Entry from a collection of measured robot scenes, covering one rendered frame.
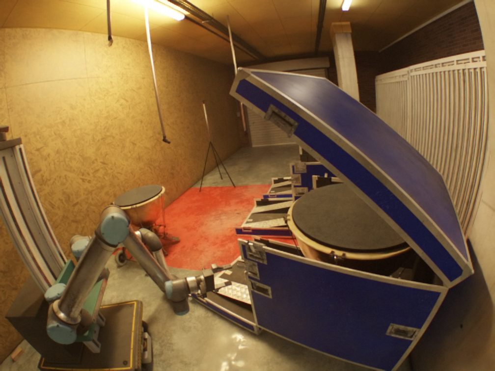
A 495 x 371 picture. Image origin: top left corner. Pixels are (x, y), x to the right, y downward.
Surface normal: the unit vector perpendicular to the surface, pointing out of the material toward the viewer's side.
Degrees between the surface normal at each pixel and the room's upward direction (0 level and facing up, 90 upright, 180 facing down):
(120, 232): 86
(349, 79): 90
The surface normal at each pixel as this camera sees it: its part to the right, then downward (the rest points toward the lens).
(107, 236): 0.66, 0.09
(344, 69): -0.26, 0.37
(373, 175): -0.60, 0.36
